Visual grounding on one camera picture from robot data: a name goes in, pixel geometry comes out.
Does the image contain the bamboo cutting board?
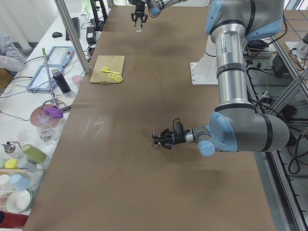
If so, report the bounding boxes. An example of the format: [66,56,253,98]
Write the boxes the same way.
[90,55,125,85]

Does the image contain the purple cloth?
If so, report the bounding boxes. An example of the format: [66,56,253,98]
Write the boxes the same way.
[44,107,64,119]

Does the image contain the green cup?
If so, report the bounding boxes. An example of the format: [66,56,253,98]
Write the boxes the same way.
[21,144,47,164]

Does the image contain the blue teach pendant near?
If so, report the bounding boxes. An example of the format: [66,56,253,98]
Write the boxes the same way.
[26,65,63,92]

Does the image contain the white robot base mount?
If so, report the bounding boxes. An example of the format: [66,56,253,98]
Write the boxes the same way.
[190,36,218,85]

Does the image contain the lemon slice far end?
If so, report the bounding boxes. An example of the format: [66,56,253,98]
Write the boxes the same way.
[115,76,123,82]

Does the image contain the black computer mouse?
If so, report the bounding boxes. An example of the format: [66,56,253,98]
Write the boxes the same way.
[52,32,63,38]

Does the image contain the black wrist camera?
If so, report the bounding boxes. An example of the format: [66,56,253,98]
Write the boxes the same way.
[174,121,184,135]

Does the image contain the black water bottle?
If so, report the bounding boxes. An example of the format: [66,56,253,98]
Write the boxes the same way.
[51,69,71,93]

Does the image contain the blue teach pendant far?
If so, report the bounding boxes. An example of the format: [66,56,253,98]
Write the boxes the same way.
[47,46,74,67]

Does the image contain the steel jigger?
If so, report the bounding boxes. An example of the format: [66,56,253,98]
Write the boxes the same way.
[151,132,159,148]

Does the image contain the pink bowl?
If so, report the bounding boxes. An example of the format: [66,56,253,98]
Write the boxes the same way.
[30,104,61,128]

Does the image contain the clear glass measuring cup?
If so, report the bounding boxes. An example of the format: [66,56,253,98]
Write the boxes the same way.
[135,23,142,33]

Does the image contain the aluminium frame post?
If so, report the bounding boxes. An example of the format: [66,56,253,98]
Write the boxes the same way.
[54,0,90,74]

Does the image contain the white green-rimmed bowl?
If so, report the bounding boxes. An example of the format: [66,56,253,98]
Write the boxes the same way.
[5,190,32,214]

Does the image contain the black keyboard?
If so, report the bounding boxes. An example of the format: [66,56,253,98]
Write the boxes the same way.
[65,17,80,41]

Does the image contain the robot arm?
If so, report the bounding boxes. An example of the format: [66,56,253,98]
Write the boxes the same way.
[129,0,184,24]
[153,0,289,156]

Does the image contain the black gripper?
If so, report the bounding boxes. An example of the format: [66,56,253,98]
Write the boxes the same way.
[154,128,193,150]
[131,0,148,25]

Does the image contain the blue teach pendant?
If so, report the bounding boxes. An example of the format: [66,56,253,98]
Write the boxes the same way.
[47,46,74,67]
[26,65,63,92]

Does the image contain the light blue cup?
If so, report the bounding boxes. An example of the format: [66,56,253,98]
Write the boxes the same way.
[9,174,31,192]

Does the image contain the pink cup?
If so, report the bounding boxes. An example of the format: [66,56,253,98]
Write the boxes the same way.
[72,75,82,89]

